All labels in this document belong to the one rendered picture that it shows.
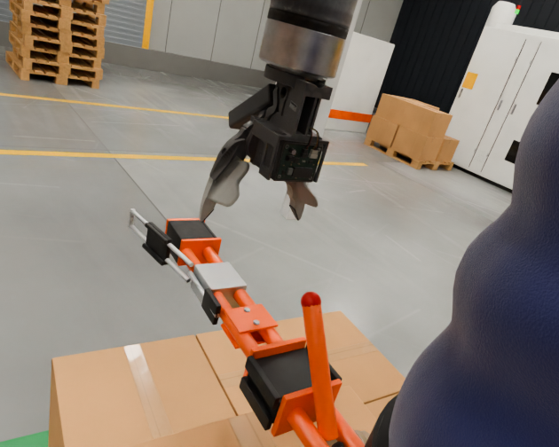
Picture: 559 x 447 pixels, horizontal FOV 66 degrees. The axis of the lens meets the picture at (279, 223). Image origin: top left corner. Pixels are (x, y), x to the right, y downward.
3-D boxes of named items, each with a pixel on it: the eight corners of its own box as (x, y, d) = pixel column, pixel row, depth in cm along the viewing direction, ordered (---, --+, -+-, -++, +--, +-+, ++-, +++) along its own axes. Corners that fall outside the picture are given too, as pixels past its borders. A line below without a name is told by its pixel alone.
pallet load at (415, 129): (451, 170, 742) (473, 119, 706) (415, 169, 680) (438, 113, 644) (397, 146, 824) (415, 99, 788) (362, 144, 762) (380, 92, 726)
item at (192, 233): (216, 262, 78) (222, 239, 76) (177, 266, 74) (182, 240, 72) (200, 239, 84) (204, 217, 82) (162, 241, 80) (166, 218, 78)
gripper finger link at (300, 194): (314, 235, 59) (296, 184, 53) (292, 215, 63) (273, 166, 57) (333, 223, 59) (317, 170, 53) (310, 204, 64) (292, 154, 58)
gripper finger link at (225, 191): (198, 226, 49) (255, 167, 49) (181, 203, 53) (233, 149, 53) (216, 239, 51) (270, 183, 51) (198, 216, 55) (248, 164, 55)
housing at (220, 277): (243, 308, 69) (249, 285, 67) (204, 314, 65) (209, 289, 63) (225, 283, 74) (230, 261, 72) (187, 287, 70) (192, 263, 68)
